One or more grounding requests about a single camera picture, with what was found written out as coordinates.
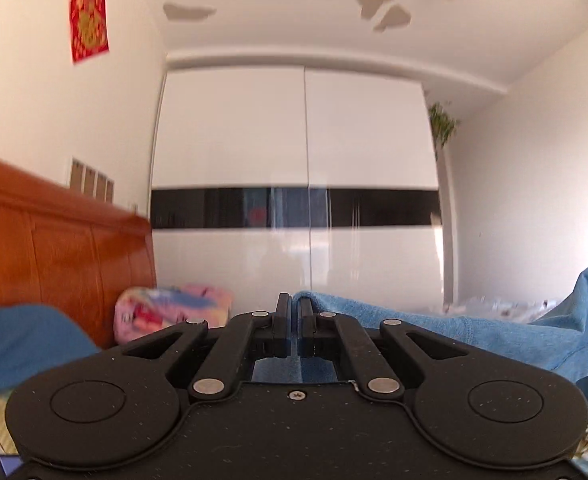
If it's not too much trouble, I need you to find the row of beige wall frames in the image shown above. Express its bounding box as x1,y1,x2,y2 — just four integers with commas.
68,156,115,203

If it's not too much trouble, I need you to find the red wall decoration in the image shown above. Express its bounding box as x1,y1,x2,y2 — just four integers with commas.
70,0,110,64

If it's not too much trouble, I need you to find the light blue terry garment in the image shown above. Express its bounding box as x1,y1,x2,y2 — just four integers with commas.
252,242,588,401

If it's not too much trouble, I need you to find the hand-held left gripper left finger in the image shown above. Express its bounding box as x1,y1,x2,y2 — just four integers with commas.
122,292,293,402

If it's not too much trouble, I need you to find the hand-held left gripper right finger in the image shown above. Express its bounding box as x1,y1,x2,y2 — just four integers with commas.
294,296,468,402

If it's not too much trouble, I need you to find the white wardrobe with black stripe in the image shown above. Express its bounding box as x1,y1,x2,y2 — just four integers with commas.
149,67,457,311

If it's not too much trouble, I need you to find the pink printed pillow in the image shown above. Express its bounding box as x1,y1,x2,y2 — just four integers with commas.
112,284,235,347

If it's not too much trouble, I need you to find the pale grey quilt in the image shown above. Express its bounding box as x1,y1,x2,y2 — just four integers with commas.
444,296,565,323

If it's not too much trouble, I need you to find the dark blue garment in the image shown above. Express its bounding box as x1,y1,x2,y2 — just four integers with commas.
0,305,102,398

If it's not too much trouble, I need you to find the wooden headboard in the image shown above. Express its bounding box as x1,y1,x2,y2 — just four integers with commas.
0,149,159,351

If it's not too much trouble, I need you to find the hanging green plant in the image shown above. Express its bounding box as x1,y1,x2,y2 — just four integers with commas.
426,101,461,161

